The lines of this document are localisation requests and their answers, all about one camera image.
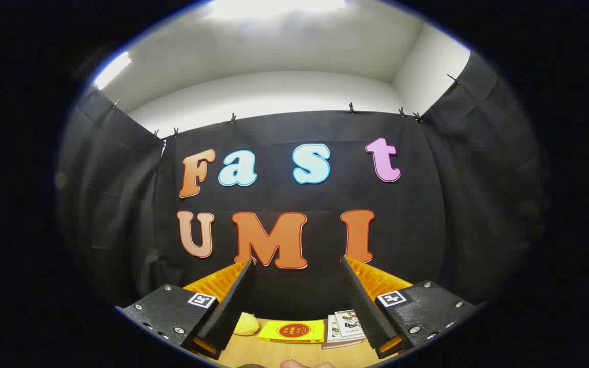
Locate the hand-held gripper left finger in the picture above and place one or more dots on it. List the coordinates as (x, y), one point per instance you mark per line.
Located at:
(228, 312)

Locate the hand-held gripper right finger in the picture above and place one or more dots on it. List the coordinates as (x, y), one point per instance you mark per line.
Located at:
(366, 312)

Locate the yellow bun plush toy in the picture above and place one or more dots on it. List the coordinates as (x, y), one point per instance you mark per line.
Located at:
(246, 324)

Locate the yellow book with red label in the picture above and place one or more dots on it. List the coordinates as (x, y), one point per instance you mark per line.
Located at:
(289, 332)

